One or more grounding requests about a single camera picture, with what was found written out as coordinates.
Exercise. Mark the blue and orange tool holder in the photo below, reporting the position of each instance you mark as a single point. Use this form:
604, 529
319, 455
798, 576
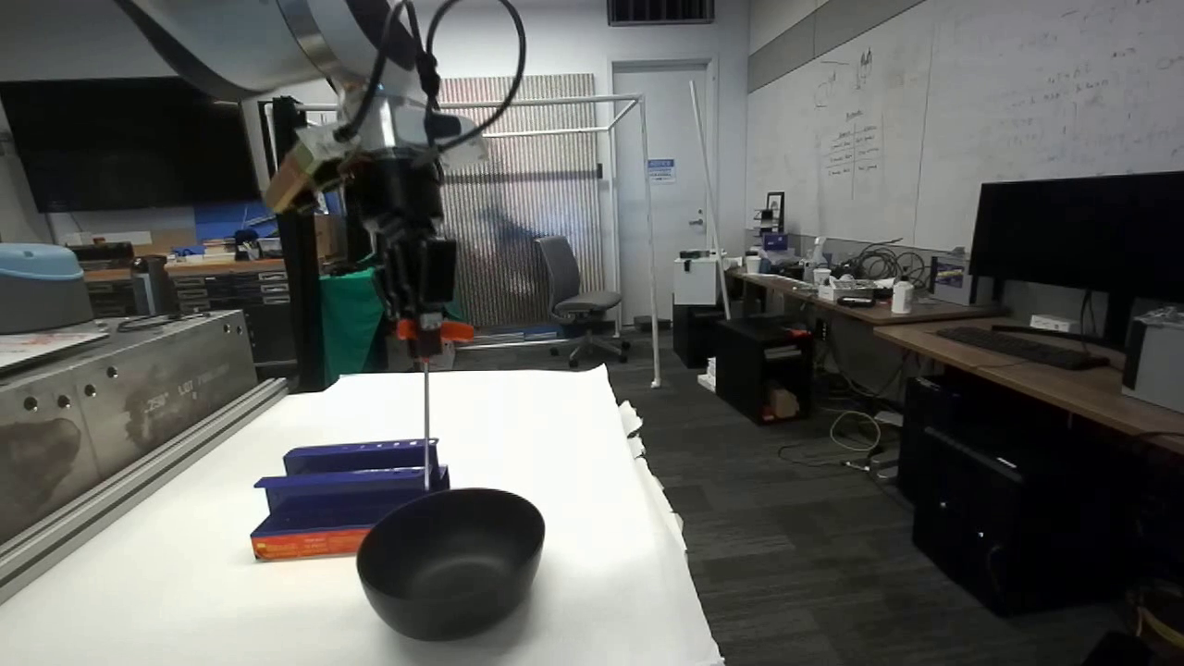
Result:
334, 495

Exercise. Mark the white table cloth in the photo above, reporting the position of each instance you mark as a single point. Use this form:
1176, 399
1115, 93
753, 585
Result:
250, 553

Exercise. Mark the orange handled T hex key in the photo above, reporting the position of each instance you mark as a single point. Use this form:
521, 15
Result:
452, 334

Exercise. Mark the green cart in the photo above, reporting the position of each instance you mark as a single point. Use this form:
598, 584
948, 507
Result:
351, 325

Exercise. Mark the wooden desk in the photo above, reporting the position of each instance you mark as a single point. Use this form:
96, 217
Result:
925, 331

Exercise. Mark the blue grey machine cover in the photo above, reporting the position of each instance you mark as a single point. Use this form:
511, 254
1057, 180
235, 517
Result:
43, 288

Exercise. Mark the black cabinet under desk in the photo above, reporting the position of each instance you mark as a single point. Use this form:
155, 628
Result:
1021, 506

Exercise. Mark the black computer monitor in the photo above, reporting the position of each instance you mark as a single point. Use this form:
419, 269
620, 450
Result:
1115, 233

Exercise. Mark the grey metal rail base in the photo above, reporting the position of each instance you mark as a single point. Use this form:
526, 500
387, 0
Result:
88, 431

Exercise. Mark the white box on desk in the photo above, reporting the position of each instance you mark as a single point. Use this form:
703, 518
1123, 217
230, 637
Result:
1154, 359

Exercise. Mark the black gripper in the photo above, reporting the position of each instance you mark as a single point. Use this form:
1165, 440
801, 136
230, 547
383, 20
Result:
400, 201

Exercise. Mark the white door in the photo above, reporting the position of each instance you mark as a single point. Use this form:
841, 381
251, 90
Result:
658, 180

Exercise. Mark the black keyboard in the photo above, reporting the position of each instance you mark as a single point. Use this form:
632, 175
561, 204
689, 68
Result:
1021, 350

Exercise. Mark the black bowl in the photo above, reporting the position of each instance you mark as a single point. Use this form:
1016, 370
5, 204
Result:
452, 564

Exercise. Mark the white pipe frame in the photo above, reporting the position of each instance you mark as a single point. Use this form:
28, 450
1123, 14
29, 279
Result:
556, 232

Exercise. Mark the black computer tower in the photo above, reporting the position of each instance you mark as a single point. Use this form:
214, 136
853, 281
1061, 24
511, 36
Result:
764, 366

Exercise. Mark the grey office chair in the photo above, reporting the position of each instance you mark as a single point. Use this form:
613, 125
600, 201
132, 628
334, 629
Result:
582, 317

